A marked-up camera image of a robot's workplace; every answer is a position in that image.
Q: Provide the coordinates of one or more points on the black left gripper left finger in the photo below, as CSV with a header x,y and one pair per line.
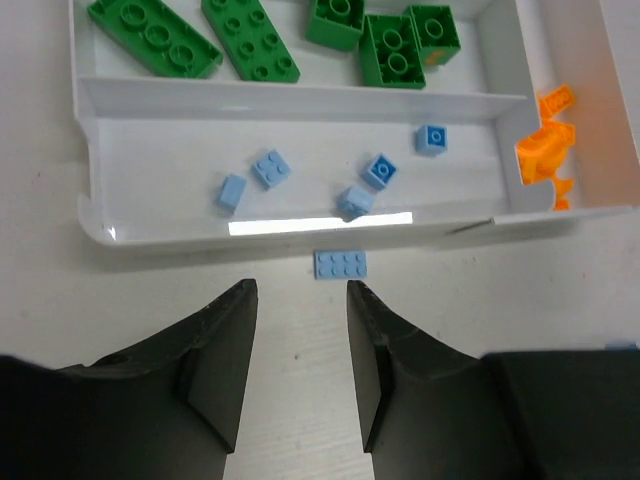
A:
x,y
167,407

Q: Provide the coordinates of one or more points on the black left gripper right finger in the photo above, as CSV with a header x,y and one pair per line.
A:
x,y
429,411

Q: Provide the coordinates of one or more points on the light blue long plate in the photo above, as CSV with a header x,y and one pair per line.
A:
x,y
340,265

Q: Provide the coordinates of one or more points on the light blue small brick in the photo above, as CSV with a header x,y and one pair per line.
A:
x,y
354,202
379,172
231,193

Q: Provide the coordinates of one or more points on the light blue small plate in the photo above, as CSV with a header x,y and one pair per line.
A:
x,y
270,169

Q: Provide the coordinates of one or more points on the light blue round-stud brick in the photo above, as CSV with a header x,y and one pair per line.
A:
x,y
431,140

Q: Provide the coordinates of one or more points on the orange D-shaped arch brick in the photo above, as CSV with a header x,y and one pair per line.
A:
x,y
542,153

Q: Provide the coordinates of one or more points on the green two-stud duplo brick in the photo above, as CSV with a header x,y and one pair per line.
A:
x,y
389,54

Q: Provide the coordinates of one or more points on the green thin lego plate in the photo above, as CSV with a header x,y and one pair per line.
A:
x,y
157,37

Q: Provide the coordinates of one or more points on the green numbered duplo brick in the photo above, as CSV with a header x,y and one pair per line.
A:
x,y
437,36

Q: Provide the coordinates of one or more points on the green square duplo brick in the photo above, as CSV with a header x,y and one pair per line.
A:
x,y
336,24

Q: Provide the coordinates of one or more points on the orange curved brick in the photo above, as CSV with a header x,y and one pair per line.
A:
x,y
563,187

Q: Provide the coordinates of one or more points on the orange long brick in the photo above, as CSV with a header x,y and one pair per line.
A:
x,y
555,102

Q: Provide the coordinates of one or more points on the white compartment tray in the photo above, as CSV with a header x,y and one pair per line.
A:
x,y
159,149

